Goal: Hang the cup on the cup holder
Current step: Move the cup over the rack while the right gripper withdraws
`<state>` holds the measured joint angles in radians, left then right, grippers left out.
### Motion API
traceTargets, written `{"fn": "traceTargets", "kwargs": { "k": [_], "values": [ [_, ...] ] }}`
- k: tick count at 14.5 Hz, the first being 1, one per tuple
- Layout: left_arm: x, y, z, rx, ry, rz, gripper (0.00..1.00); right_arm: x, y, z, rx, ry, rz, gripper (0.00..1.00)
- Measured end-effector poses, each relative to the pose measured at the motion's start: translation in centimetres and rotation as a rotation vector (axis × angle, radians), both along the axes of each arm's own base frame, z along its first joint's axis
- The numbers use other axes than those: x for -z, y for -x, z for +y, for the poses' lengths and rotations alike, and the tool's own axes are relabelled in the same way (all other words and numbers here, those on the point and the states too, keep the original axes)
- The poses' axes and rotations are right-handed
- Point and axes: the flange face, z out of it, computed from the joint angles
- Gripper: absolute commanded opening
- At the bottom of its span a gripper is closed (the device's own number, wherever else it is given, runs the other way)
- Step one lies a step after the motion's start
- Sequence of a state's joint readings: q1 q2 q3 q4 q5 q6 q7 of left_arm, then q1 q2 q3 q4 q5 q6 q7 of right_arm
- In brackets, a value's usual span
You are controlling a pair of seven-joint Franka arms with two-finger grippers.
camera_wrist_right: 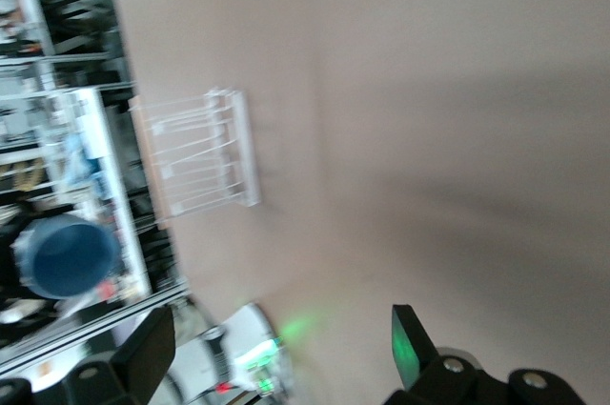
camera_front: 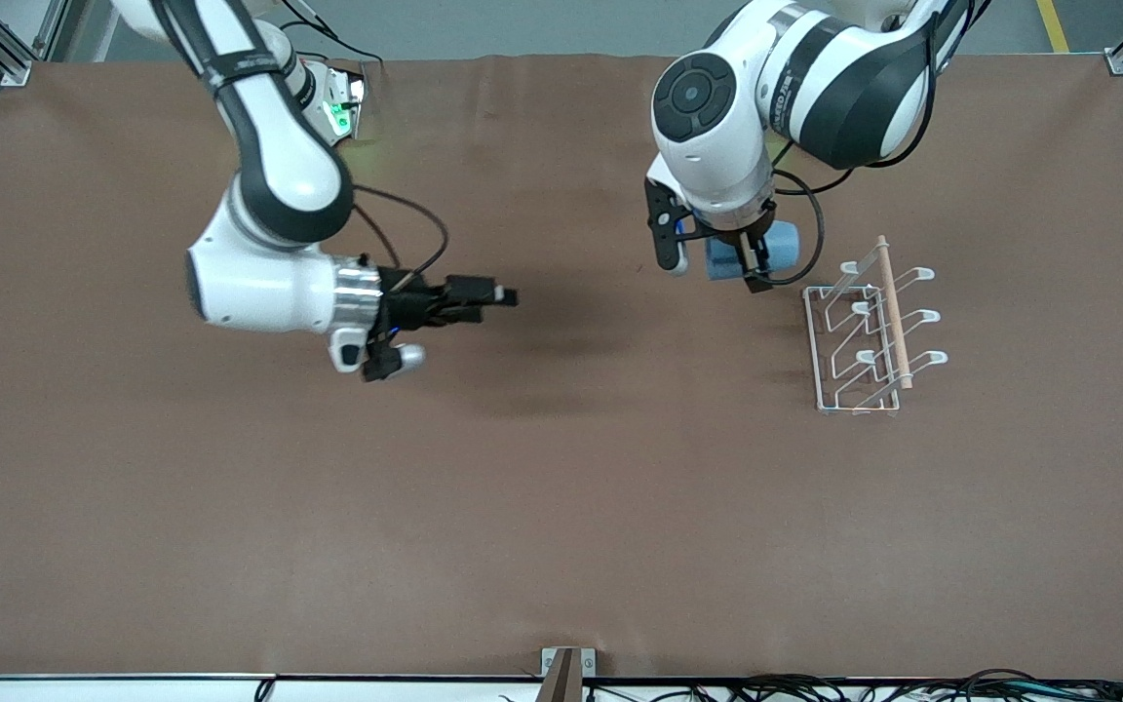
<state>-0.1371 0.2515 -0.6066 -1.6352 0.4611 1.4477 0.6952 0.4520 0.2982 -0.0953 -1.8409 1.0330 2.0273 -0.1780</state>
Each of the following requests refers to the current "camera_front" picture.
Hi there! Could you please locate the blue plastic cup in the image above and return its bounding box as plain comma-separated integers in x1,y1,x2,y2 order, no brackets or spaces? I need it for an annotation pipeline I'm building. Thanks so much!
705,219,802,284

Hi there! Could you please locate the brown table cover mat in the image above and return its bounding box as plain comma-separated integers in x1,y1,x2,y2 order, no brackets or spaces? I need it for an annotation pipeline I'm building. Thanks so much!
0,54,1123,681

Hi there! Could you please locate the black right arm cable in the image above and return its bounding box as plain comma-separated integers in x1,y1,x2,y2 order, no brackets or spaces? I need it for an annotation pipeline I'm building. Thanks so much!
350,183,451,293

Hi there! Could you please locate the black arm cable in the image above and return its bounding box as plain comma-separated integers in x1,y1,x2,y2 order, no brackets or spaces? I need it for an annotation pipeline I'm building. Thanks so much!
350,183,451,293
769,141,857,292

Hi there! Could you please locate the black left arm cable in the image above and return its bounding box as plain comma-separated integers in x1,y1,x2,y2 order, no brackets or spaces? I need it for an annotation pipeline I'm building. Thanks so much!
769,141,857,292

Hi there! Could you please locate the white wire cup holder rack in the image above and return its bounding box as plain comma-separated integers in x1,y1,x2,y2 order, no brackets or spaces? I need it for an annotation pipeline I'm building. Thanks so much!
803,234,949,417

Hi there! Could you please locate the metal table edge bracket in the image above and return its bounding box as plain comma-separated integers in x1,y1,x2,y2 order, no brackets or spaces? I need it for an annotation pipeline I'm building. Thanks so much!
540,647,598,702

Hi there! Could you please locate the black cable bundle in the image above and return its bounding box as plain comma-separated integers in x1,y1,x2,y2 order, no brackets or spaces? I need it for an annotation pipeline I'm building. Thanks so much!
581,669,1123,702

